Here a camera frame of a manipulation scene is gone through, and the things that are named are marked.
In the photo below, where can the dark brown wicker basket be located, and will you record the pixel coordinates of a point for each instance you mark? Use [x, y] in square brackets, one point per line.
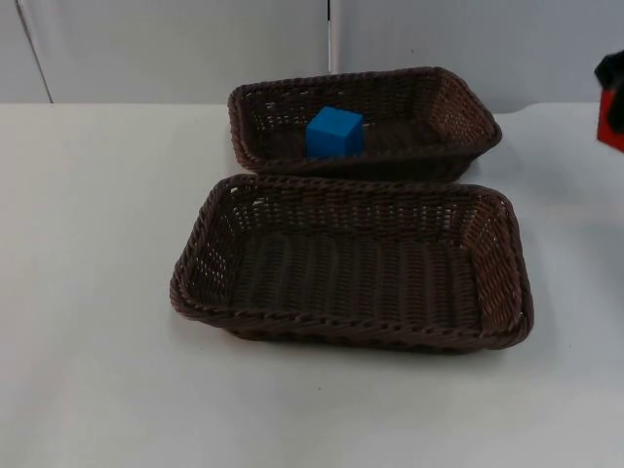
[351, 278]
[439, 117]

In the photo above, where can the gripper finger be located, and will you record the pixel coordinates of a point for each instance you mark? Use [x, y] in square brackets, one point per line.
[612, 68]

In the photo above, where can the blue cube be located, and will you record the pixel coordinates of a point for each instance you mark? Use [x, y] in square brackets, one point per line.
[334, 134]

